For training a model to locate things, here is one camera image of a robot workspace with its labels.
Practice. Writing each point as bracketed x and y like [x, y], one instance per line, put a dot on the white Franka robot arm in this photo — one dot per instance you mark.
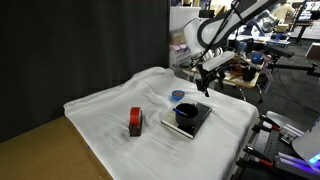
[226, 25]

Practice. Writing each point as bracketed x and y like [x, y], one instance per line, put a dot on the wooden background desk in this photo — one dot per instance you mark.
[240, 81]

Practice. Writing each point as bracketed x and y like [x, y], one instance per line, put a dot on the blue cup on desk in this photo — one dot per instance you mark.
[257, 59]

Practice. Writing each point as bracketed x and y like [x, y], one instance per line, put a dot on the small blue bowl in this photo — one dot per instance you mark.
[178, 95]

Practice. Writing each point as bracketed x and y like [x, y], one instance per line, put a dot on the person in beige shirt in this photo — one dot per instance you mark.
[283, 10]

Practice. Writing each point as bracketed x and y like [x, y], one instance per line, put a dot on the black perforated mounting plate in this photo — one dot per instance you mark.
[266, 143]

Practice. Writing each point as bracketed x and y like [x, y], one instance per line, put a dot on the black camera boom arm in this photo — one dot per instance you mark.
[290, 66]

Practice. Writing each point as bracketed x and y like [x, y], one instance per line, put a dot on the black tape dispenser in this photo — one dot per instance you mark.
[135, 130]

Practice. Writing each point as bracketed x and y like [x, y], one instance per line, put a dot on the black cup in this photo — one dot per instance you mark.
[186, 118]

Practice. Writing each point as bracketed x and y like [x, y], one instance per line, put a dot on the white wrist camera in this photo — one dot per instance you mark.
[218, 61]

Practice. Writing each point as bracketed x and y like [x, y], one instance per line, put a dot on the aluminium extrusion rails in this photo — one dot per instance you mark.
[293, 163]

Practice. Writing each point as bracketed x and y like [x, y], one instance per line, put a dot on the white storage bin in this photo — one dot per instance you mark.
[178, 20]

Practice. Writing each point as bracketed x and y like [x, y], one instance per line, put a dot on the book with colourful cover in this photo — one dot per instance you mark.
[201, 115]

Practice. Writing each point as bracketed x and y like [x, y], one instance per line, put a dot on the black curtain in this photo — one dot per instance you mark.
[83, 50]

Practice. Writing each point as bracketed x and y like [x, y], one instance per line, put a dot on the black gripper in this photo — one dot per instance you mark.
[213, 75]

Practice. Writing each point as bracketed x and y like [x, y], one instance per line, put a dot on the small aluminium bracket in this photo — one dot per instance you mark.
[291, 133]

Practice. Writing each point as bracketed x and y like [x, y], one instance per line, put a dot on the black pot on desk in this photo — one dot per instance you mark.
[248, 73]

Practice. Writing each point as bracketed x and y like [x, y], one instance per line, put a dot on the red tape roll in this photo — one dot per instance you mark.
[135, 115]

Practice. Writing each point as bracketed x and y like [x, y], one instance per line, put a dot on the blue marker pen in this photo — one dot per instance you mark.
[180, 112]

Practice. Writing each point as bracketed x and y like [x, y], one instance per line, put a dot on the white table cloth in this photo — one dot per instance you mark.
[133, 156]

